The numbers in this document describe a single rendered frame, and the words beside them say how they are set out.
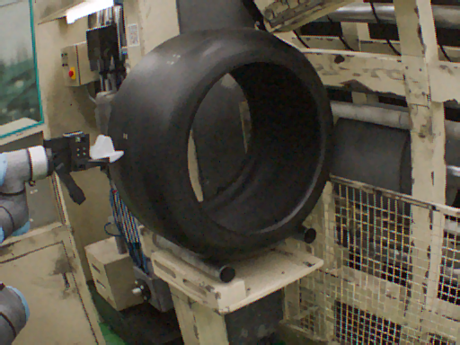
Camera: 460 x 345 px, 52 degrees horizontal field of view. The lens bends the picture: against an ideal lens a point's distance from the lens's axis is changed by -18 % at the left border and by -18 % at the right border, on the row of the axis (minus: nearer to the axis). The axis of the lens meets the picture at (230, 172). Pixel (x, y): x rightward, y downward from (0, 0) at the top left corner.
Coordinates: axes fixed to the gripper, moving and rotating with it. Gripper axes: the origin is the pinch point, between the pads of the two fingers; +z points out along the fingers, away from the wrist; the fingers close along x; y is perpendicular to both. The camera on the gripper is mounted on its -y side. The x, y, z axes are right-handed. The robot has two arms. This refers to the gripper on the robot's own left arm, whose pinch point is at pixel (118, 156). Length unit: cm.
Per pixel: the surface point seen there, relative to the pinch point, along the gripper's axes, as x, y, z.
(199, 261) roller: -1.4, -30.4, 19.6
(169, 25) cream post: 25.2, 31.9, 28.8
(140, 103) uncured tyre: -3.8, 11.9, 4.8
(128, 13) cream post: 34, 38, 19
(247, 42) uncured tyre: -12.1, 25.0, 29.1
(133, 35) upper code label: 31.5, 29.9, 19.6
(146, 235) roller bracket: 22.9, -29.5, 17.0
